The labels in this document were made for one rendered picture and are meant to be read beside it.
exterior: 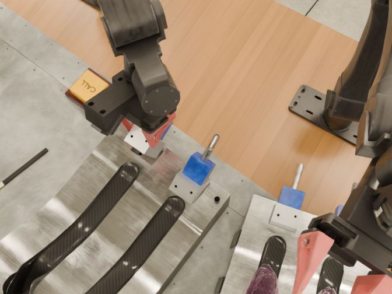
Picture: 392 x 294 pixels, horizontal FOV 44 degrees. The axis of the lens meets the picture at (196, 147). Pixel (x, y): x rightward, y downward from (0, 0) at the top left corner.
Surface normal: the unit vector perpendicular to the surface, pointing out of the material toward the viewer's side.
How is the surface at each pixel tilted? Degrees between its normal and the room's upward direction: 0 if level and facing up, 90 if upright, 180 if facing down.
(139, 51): 19
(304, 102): 0
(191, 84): 0
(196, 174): 43
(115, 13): 14
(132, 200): 3
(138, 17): 30
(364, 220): 10
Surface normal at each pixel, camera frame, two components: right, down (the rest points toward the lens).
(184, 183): -0.40, 0.29
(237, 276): 0.15, -0.72
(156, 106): 0.34, 0.72
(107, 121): 0.78, 0.50
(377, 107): -0.07, -0.13
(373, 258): 0.14, -0.26
